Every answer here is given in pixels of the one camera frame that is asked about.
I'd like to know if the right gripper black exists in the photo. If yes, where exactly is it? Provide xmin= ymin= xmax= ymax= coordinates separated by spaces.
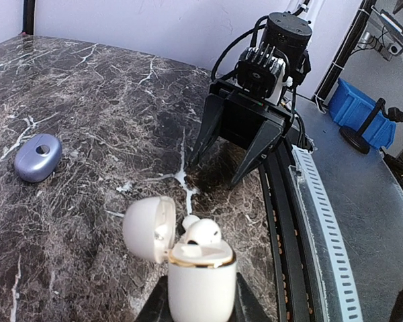
xmin=189 ymin=80 xmax=293 ymax=186

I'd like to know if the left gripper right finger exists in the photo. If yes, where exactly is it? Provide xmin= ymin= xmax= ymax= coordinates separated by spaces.
xmin=233 ymin=272 xmax=270 ymax=322

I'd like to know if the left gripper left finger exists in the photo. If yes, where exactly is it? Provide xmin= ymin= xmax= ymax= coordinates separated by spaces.
xmin=134 ymin=276 xmax=170 ymax=322

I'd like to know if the beige earbud charging case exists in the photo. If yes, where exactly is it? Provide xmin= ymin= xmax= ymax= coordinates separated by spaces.
xmin=122 ymin=196 xmax=237 ymax=321

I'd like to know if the white earbud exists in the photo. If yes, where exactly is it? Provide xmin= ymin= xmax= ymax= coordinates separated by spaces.
xmin=184 ymin=219 xmax=222 ymax=246
xmin=182 ymin=215 xmax=200 ymax=231

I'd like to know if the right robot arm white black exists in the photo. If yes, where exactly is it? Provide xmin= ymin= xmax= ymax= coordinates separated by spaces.
xmin=186 ymin=12 xmax=312 ymax=186

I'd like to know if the black round base stand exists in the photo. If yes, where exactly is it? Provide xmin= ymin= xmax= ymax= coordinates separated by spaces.
xmin=339 ymin=98 xmax=403 ymax=154

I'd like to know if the black front table rail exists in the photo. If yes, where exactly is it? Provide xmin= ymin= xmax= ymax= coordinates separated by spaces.
xmin=259 ymin=139 xmax=326 ymax=321

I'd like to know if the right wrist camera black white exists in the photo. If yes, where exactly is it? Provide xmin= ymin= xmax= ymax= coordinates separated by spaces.
xmin=236 ymin=42 xmax=293 ymax=105

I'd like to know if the grey slotted cable duct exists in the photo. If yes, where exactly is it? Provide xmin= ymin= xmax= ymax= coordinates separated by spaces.
xmin=289 ymin=145 xmax=363 ymax=321

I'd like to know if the black frame post right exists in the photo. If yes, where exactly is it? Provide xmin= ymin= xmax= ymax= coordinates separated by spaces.
xmin=21 ymin=0 xmax=36 ymax=35

